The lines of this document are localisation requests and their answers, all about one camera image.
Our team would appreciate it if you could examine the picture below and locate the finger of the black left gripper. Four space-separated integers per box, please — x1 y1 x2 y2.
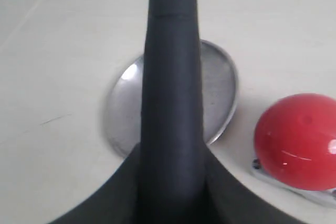
52 145 140 224
204 147 303 224

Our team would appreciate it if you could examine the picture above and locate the black and yellow claw hammer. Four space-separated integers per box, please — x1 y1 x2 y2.
138 0 205 223

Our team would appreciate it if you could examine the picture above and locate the red dome push button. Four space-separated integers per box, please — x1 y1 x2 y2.
251 92 336 209

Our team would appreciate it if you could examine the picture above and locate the round stainless steel plate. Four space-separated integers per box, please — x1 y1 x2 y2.
101 40 239 158

